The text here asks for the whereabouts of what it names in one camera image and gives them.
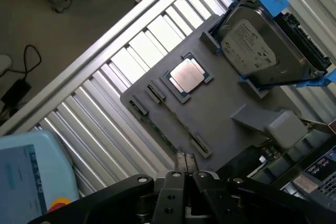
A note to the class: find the light blue teach pendant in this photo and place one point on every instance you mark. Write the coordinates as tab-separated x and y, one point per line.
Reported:
26	171

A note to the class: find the silver CPU chip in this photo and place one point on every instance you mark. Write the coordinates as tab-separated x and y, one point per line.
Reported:
187	75

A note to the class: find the gray plastic parts rack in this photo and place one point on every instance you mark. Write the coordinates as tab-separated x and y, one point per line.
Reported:
218	103

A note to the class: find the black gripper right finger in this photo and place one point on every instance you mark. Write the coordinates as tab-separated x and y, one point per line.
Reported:
207	197

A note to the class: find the silver hard disk drive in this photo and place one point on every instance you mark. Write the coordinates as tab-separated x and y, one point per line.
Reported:
249	48

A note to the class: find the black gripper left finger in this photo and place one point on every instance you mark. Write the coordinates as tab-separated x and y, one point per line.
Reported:
168	197

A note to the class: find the green RAM stick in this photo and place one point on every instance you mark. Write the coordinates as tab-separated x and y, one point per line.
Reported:
160	133

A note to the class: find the black graphics card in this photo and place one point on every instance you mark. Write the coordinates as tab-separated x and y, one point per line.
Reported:
302	166

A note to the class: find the black power adapter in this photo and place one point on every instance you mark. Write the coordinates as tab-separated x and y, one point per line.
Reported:
15	93

